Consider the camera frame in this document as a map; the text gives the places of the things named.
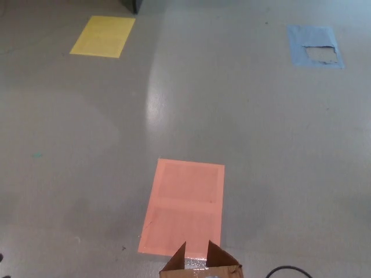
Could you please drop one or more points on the brown cardboard box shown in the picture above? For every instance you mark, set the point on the brown cardboard box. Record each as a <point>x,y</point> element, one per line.
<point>176,262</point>

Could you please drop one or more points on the yellow paper sheet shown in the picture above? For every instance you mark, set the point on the yellow paper sheet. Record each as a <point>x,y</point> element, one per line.
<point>103,36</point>

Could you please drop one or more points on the dark furniture base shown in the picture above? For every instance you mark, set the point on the dark furniture base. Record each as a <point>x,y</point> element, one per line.
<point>130,5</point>

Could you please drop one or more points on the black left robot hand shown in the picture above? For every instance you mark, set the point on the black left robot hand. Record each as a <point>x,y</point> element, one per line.
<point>1,257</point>

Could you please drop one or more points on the orange paper sheet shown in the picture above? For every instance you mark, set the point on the orange paper sheet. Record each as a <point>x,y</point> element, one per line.
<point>185,202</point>

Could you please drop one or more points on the torn blue paper sheet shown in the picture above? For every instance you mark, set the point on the torn blue paper sheet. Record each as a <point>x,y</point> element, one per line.
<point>313,34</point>

